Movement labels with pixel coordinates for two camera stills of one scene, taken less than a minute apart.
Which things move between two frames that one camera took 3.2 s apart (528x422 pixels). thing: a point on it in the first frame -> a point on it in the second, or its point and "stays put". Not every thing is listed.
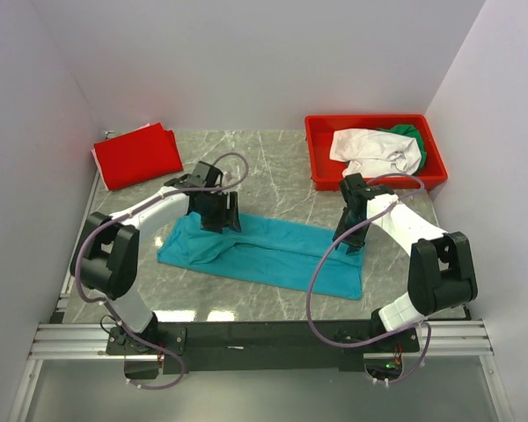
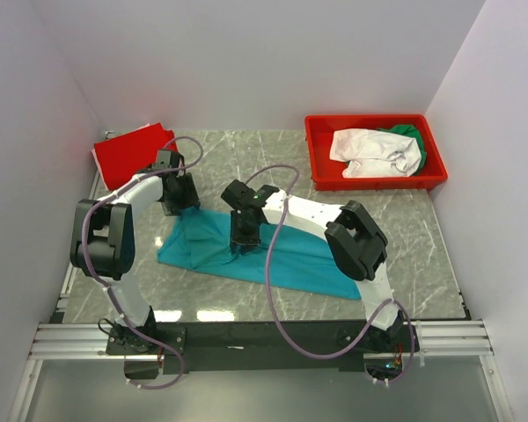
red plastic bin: x=324 y=174 stays put
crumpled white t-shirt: x=374 y=153 stays put
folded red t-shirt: x=138 y=156 stays put
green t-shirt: x=408 y=131 stays put
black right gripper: x=355 y=241 -> x=237 y=238
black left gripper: x=227 y=217 -> x=189 y=199
